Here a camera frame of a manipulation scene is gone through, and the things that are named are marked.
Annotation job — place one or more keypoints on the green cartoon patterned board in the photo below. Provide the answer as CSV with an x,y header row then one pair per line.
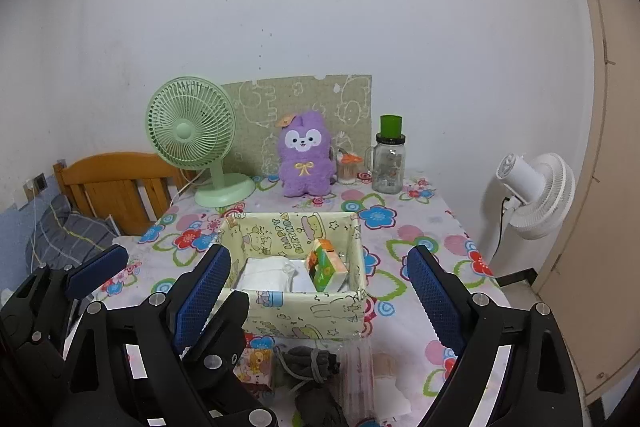
x,y
260,102

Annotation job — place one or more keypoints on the glass jar with green lid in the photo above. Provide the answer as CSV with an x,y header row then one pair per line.
x,y
389,167

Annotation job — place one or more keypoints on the wall socket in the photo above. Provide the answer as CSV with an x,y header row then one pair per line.
x,y
39,182

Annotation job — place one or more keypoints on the purple plush toy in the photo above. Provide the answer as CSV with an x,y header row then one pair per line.
x,y
305,167

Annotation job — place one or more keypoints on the grey plaid bedding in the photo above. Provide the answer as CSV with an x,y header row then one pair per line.
x,y
75,232

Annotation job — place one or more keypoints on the green and orange carton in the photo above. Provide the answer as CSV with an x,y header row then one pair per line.
x,y
325,272

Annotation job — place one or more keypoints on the cartoon patterned storage box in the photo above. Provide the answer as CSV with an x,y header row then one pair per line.
x,y
300,312

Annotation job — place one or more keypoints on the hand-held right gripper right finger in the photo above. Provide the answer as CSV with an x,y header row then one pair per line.
x,y
435,302

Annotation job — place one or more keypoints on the white standing fan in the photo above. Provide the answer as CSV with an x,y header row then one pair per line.
x,y
525,187

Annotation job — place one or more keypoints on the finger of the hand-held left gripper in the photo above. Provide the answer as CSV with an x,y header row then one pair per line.
x,y
97,267
220,347

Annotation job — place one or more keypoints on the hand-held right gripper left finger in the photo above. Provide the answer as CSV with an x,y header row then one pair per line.
x,y
200,297

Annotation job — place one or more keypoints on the white tissue paper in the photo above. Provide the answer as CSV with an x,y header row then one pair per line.
x,y
395,399

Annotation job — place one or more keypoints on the small glass toothpick holder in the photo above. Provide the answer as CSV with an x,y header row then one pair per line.
x,y
347,169

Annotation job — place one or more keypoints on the green desk fan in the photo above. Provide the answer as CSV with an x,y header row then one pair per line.
x,y
182,132

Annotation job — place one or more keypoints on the dark grey gloves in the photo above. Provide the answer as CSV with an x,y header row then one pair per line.
x,y
310,364

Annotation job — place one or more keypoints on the beige door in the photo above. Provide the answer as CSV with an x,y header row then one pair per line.
x,y
600,157

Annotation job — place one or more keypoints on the white tissue pack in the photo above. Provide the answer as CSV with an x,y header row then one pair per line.
x,y
270,277

